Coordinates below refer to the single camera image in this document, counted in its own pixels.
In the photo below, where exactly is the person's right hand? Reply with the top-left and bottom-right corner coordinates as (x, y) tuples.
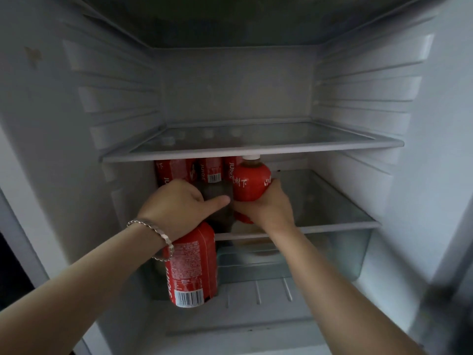
(233, 179), (296, 238)

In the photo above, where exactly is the person's left hand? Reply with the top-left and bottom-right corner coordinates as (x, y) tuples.
(137, 179), (231, 243)

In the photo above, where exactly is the red label bottle with barcode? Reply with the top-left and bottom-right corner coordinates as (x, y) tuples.
(163, 222), (219, 308)

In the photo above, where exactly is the person's left forearm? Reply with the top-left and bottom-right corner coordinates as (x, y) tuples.
(0, 218), (174, 355)

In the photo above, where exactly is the person's right forearm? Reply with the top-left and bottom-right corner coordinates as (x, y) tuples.
(267, 224), (426, 355)

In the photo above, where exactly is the red label drink bottle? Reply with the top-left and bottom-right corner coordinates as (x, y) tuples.
(223, 156), (243, 182)
(197, 157), (235, 234)
(154, 159), (197, 188)

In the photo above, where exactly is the glass shelf with white trim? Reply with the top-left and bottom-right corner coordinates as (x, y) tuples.
(214, 169), (381, 241)
(101, 120), (405, 163)

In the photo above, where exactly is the clear crisper drawer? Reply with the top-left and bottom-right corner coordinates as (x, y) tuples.
(216, 228), (372, 285)

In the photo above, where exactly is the white refrigerator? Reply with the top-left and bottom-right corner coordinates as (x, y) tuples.
(0, 0), (473, 355)

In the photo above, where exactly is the silver chain bracelet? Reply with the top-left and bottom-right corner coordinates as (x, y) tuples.
(126, 219), (174, 262)

